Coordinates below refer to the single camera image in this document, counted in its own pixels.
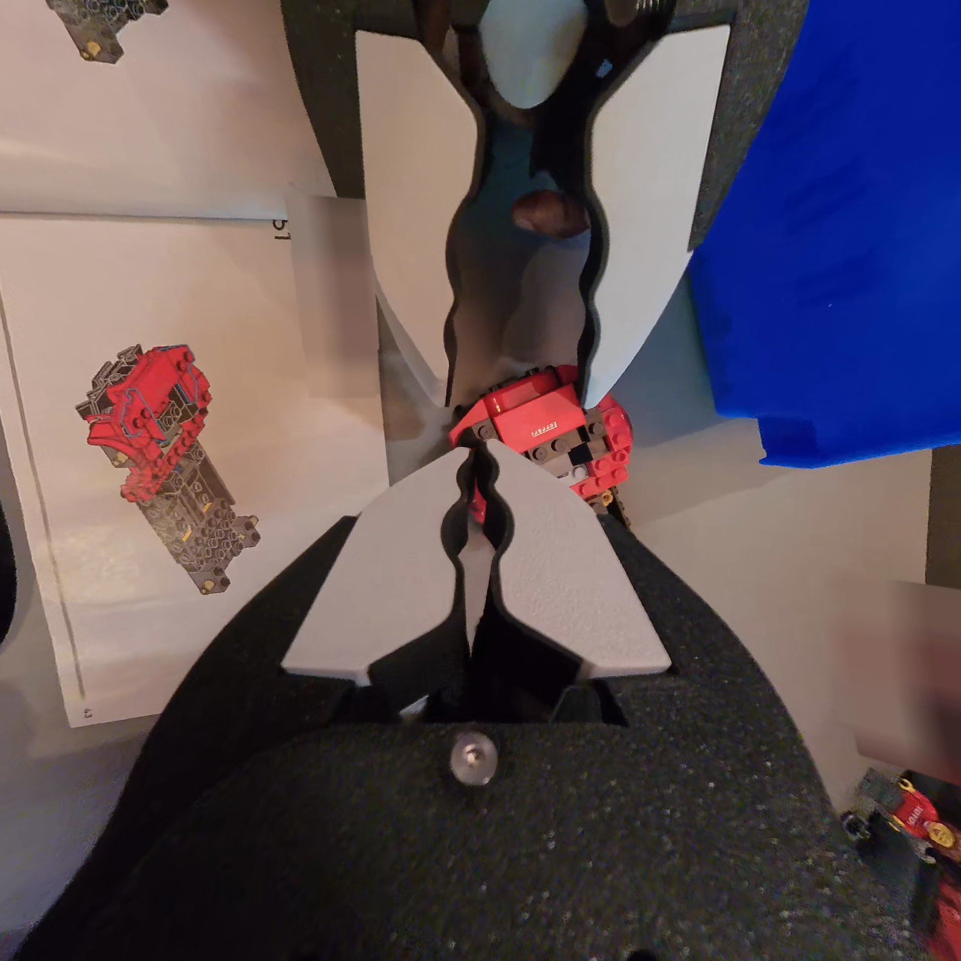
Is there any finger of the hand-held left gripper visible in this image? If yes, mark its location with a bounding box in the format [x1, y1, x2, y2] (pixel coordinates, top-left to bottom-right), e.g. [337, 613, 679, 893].
[577, 23, 733, 412]
[354, 29, 493, 412]

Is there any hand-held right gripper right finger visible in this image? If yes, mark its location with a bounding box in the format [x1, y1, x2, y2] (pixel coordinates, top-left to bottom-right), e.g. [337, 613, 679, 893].
[480, 437, 673, 684]

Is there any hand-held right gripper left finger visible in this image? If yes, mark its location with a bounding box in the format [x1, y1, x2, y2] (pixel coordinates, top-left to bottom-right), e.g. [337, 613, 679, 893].
[280, 446, 482, 688]

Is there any red and black lego car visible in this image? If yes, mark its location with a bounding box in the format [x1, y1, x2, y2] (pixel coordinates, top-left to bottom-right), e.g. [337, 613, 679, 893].
[449, 365, 634, 527]

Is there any blue plastic bin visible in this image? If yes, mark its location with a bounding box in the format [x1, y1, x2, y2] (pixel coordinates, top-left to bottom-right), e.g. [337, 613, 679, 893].
[687, 0, 961, 468]

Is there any lego instruction booklet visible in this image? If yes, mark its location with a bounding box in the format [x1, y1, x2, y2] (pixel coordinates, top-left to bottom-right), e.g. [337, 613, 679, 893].
[0, 0, 391, 729]

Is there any person's left hand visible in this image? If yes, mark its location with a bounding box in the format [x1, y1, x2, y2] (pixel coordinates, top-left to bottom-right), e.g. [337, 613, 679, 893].
[513, 189, 592, 236]

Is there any black rounded object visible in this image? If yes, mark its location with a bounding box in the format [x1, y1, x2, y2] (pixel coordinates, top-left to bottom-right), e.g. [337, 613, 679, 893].
[0, 496, 18, 647]

